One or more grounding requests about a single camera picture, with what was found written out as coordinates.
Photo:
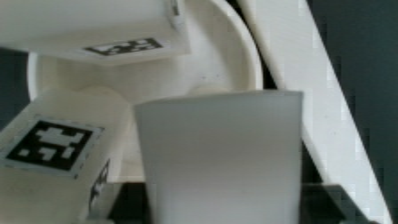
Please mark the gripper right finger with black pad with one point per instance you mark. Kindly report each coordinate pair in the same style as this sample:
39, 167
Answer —
327, 206

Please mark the white round stool seat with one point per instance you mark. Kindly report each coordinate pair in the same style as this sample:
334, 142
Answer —
215, 68

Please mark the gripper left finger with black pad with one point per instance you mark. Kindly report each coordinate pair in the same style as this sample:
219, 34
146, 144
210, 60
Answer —
121, 205

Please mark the white stool leg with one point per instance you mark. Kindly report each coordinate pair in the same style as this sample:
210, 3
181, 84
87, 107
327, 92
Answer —
59, 147
220, 157
107, 32

